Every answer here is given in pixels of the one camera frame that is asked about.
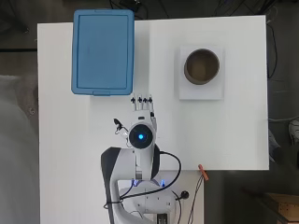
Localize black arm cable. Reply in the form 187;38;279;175
104;150;182;209

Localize thin hanging cables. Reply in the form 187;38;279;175
186;175;206;224

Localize black cable beside table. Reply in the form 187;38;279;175
265;21;278;79

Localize person's foot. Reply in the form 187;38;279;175
268;129;283;163
288;119;299;146

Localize blue plastic lid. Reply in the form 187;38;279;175
70;8;135;97

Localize brown round tub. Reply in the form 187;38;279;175
183;48;221;86

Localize white flat box stand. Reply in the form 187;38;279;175
178;45;225;101

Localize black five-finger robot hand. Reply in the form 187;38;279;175
112;92;159;138

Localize orange clamp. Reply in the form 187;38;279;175
197;163;209;182

